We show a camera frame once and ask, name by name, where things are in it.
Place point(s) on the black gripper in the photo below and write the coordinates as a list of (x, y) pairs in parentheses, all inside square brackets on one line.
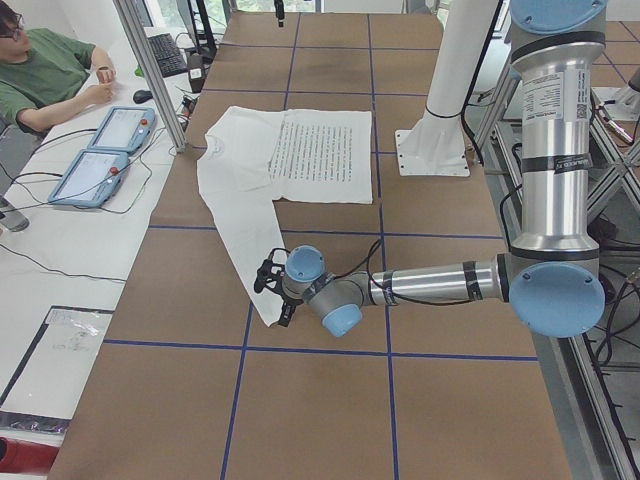
[(288, 300)]

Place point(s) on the white printed t-shirt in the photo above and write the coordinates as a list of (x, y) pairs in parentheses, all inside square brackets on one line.
[(255, 158)]

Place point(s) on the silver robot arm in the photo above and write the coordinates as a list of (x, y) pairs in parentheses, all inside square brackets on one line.
[(549, 274)]

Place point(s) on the lower blue teach pendant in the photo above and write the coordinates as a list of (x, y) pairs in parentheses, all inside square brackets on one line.
[(91, 179)]

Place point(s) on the blue teach pendant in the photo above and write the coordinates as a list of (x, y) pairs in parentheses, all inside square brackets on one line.
[(124, 129), (91, 179)]

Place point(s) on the upper blue teach pendant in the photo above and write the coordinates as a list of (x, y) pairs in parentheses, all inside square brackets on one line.
[(124, 129)]

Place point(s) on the white paper sheet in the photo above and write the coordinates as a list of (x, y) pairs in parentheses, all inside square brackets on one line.
[(51, 375)]

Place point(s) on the black computer mouse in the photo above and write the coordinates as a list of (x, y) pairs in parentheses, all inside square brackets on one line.
[(142, 96)]

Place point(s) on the black keyboard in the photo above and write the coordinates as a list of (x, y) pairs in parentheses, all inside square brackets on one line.
[(168, 56)]

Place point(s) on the person in green shirt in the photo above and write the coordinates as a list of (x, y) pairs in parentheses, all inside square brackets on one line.
[(48, 78)]

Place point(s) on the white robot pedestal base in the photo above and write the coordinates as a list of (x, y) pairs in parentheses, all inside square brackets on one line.
[(435, 145)]

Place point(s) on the aluminium side frame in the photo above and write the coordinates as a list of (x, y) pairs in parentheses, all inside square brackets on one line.
[(578, 370)]

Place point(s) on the aluminium frame post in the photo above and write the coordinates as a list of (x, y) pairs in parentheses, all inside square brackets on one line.
[(141, 48)]

